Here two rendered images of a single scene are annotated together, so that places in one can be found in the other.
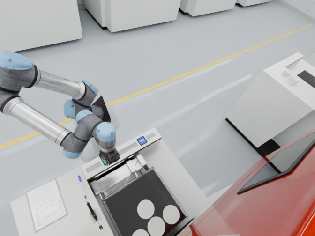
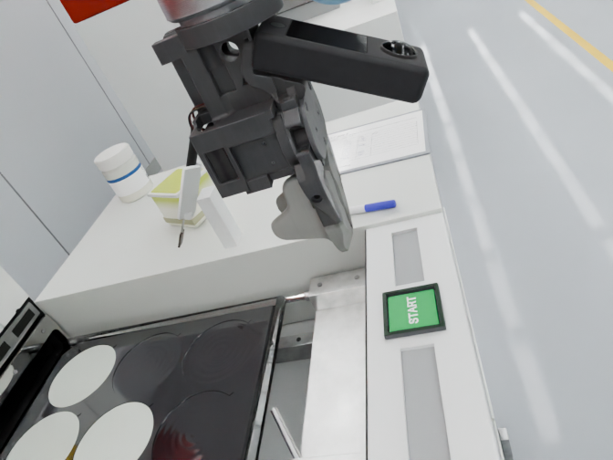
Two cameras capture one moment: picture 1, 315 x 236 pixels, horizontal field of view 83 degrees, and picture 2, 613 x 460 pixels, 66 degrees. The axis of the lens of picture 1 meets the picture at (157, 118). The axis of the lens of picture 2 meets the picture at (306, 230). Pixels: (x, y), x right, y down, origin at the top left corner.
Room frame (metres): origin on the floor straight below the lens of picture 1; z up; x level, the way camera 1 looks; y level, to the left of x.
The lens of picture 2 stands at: (0.64, 0.06, 1.30)
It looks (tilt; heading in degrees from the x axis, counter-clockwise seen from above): 33 degrees down; 160
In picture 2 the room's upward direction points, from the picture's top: 24 degrees counter-clockwise
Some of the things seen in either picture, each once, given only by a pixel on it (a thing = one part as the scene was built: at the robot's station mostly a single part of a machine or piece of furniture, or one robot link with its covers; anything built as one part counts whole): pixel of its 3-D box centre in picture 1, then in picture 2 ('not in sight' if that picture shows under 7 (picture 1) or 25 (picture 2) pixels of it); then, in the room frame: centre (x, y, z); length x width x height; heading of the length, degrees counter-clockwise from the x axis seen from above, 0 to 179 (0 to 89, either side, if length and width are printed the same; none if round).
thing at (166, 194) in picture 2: not in sight; (187, 197); (-0.06, 0.15, 1.00); 0.07 x 0.07 x 0.07; 24
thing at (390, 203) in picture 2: (82, 187); (342, 212); (0.18, 0.28, 0.97); 0.14 x 0.01 x 0.01; 43
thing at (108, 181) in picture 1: (120, 174); (344, 418); (0.34, 0.12, 0.87); 0.36 x 0.08 x 0.03; 140
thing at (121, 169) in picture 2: not in sight; (124, 172); (-0.29, 0.11, 1.01); 0.07 x 0.07 x 0.10
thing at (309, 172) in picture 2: not in sight; (312, 172); (0.36, 0.18, 1.14); 0.05 x 0.02 x 0.09; 142
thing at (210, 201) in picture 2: (95, 216); (201, 206); (0.06, 0.15, 1.03); 0.06 x 0.04 x 0.13; 50
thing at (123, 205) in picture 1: (146, 209); (114, 443); (0.18, -0.10, 0.90); 0.34 x 0.34 x 0.01; 50
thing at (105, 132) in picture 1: (106, 135); not in sight; (0.33, 0.19, 1.36); 0.09 x 0.08 x 0.11; 68
